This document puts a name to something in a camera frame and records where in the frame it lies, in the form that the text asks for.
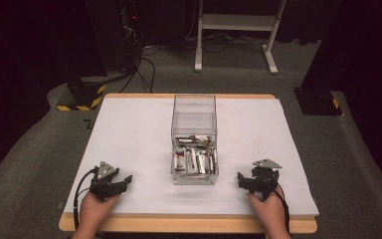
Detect person's left hand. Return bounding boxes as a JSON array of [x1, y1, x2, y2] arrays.
[[79, 191, 121, 231]]

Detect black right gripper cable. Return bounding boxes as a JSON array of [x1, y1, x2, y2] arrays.
[[273, 182, 291, 235]]

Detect person's right hand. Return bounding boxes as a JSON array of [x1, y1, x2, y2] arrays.
[[246, 185, 286, 232]]

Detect pile of small silver packets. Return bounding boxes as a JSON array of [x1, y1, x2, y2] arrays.
[[172, 133, 218, 175]]

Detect wooden table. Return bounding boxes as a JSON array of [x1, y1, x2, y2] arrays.
[[58, 93, 319, 235]]

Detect clear plastic box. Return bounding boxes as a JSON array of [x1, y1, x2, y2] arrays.
[[170, 93, 220, 186]]

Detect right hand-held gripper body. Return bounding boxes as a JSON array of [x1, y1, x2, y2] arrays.
[[247, 158, 284, 201]]

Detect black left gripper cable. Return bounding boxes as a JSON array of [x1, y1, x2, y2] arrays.
[[73, 167, 99, 231]]

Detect white table mat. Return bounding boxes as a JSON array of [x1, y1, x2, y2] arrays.
[[63, 97, 320, 217]]

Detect black floor cable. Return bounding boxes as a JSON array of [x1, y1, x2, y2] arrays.
[[118, 43, 157, 95]]

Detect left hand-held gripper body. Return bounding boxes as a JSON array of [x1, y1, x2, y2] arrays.
[[89, 160, 129, 202]]

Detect dark equipment rack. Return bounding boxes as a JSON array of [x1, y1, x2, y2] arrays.
[[118, 0, 147, 48]]

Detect white metal stand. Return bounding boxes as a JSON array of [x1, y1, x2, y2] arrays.
[[194, 0, 288, 76]]

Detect black yellow striped stand base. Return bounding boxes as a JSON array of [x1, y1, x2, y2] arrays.
[[56, 77, 108, 113]]

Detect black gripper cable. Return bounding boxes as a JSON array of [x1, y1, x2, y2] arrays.
[[73, 167, 99, 231], [273, 182, 291, 235]]

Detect bundle of floor cables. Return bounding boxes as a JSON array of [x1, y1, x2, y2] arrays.
[[184, 32, 267, 55]]

